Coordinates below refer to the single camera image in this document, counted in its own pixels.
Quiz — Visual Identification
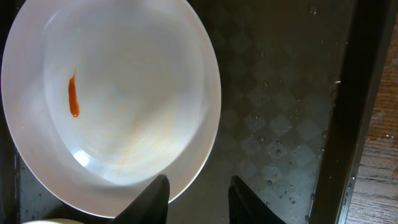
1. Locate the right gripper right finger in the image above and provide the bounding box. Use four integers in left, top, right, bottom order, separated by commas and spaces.
228, 175, 285, 224

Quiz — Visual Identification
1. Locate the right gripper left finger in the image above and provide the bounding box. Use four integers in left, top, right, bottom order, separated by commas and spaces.
111, 174, 170, 224

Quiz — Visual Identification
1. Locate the pinkish white plate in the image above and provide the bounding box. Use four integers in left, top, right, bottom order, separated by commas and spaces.
1, 0, 221, 218

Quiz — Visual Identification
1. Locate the brown large tray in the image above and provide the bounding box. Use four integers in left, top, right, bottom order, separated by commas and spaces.
1, 0, 397, 223

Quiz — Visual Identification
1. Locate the cream white plate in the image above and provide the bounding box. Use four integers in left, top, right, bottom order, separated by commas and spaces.
23, 218, 83, 224

